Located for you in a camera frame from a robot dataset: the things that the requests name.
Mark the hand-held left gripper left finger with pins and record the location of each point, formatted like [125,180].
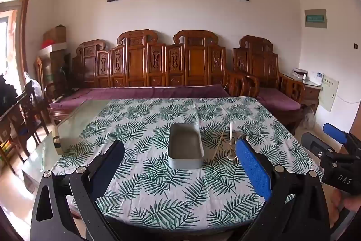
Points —
[110,170]

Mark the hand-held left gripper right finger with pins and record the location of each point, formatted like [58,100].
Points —
[251,164]

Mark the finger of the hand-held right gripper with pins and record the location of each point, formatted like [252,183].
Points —
[314,143]
[334,132]

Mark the pale wooden chopstick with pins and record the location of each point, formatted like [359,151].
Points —
[217,145]

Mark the metal tray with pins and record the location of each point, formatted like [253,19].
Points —
[183,145]

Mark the person's right hand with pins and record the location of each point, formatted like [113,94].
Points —
[337,203]

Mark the wooden side table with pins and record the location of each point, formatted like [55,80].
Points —
[310,94]

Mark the leaf-print tablecloth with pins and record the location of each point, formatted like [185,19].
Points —
[158,181]

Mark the white box with blue print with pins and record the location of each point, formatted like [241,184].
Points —
[317,77]

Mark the purple armchair cushion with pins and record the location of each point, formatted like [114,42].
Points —
[277,98]

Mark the dark wooden dining chair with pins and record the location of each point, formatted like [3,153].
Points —
[26,116]

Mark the carved wooden armchair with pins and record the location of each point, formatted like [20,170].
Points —
[256,60]

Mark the dark wooden cabinet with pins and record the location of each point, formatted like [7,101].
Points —
[60,71]

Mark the carved wooden sofa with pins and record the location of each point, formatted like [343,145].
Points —
[135,60]

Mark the clear plastic bag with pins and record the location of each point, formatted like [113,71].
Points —
[33,85]

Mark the white flat box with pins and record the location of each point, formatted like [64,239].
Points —
[53,49]

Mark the red cloth bundle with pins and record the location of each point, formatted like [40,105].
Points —
[48,44]

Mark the cardboard box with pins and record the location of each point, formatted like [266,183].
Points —
[56,35]

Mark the white wall cabinet door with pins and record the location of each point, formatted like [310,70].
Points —
[328,94]

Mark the green wall panel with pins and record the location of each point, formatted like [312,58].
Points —
[315,18]

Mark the wooden door frame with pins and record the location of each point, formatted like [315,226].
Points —
[26,26]

